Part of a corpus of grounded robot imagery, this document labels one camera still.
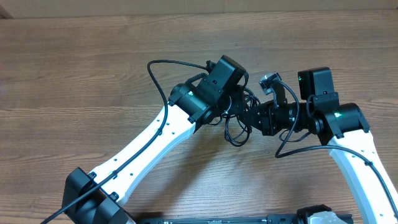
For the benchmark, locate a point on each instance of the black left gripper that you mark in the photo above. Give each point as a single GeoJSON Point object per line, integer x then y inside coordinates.
{"type": "Point", "coordinates": [240, 106]}

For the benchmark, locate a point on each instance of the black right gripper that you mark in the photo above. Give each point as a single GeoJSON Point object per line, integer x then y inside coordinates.
{"type": "Point", "coordinates": [268, 125]}

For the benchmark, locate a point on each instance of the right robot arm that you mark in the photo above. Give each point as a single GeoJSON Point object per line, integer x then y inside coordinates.
{"type": "Point", "coordinates": [341, 129]}

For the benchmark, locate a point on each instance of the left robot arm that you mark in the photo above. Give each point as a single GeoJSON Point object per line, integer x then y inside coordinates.
{"type": "Point", "coordinates": [99, 196]}

